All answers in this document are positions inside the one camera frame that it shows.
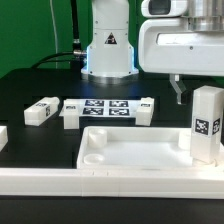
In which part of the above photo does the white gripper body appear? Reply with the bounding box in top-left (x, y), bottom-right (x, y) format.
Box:
top-left (138, 18), bottom-right (224, 77)

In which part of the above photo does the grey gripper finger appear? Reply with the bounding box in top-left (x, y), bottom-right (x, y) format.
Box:
top-left (169, 74), bottom-right (186, 105)

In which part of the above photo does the white desk top tray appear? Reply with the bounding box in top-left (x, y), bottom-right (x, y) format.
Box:
top-left (77, 126), bottom-right (224, 170)

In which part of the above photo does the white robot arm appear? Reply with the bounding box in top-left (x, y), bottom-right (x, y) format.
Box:
top-left (81, 0), bottom-right (224, 94)

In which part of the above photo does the white sheet with fiducial markers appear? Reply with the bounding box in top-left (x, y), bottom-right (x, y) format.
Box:
top-left (65, 99), bottom-right (140, 118)

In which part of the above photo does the white block at left edge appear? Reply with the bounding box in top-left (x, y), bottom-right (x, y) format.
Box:
top-left (0, 126), bottom-right (8, 152)

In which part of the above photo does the black cable with connector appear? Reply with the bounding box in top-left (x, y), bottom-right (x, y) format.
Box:
top-left (30, 0), bottom-right (88, 70)

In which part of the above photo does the thin white cable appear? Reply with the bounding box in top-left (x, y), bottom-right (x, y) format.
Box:
top-left (49, 0), bottom-right (59, 70)

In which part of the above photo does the white front barrier rail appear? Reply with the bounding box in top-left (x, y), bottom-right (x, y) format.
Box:
top-left (0, 168), bottom-right (224, 199)

